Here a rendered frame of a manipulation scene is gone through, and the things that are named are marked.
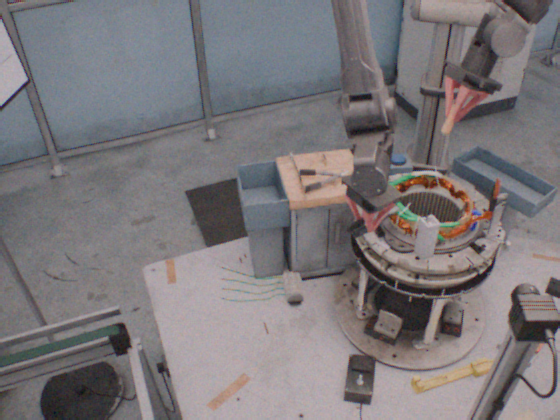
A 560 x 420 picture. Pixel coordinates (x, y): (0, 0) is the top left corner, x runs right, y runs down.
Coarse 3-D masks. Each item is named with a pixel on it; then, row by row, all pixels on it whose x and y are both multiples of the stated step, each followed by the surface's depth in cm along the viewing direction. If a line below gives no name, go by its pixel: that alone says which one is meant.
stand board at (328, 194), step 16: (288, 160) 134; (304, 160) 134; (320, 160) 134; (336, 160) 134; (352, 160) 133; (288, 176) 129; (304, 176) 129; (320, 176) 128; (288, 192) 124; (320, 192) 124; (336, 192) 123
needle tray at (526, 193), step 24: (456, 168) 134; (480, 168) 136; (504, 168) 133; (480, 192) 132; (504, 192) 124; (528, 192) 128; (552, 192) 122; (504, 216) 130; (528, 216) 121; (504, 240) 140
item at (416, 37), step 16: (416, 32) 321; (432, 32) 305; (400, 48) 343; (416, 48) 326; (464, 48) 311; (528, 48) 331; (400, 64) 349; (416, 64) 331; (496, 64) 328; (512, 64) 335; (400, 80) 354; (416, 80) 337; (496, 80) 338; (512, 80) 344; (400, 96) 362; (416, 96) 342; (496, 96) 347; (512, 96) 355; (416, 112) 349; (480, 112) 353
